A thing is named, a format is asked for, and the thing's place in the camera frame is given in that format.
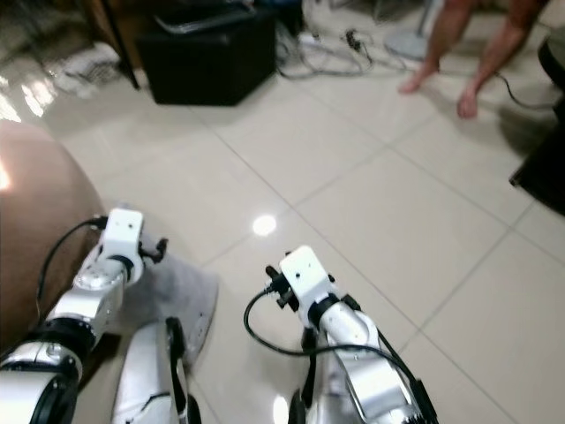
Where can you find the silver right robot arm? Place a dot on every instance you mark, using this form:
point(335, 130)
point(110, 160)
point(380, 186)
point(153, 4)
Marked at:
point(362, 344)

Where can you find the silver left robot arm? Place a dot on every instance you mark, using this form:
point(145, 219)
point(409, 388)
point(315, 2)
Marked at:
point(93, 296)

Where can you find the brown fabric sofa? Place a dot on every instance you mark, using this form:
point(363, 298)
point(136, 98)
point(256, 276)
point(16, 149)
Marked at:
point(35, 247)

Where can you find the silver right robot leg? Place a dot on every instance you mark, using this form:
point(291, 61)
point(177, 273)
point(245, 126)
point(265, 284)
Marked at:
point(313, 389)

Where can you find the silver robot leg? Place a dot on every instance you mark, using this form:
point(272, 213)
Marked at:
point(150, 375)
point(313, 389)

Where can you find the silver left robot leg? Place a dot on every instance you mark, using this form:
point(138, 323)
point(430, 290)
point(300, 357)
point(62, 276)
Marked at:
point(150, 375)

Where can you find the black box cabinet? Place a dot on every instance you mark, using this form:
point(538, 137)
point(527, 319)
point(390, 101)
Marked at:
point(207, 64)

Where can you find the white crumpled cloth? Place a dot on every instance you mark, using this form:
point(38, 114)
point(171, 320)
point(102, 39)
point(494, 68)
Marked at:
point(88, 66)

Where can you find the black metal furniture leg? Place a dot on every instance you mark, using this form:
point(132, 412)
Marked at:
point(122, 46)

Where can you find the grey laptop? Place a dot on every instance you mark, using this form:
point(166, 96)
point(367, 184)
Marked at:
point(203, 18)

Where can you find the white power strip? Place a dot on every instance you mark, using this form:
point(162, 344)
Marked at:
point(309, 39)

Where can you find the black power plug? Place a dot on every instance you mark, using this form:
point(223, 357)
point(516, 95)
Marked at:
point(355, 39)

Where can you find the grey round fan base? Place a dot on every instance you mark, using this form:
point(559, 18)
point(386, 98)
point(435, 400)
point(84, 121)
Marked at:
point(410, 42)

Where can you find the black furniture piece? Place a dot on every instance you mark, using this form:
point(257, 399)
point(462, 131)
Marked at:
point(543, 172)

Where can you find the person bare leg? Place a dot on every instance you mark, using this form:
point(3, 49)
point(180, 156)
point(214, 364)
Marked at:
point(501, 53)
point(443, 40)

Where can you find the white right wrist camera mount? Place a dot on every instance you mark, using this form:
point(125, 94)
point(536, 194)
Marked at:
point(305, 276)

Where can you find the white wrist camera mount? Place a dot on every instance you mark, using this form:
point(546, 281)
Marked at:
point(124, 231)
point(305, 276)

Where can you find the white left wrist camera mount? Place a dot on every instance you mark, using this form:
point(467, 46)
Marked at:
point(124, 231)

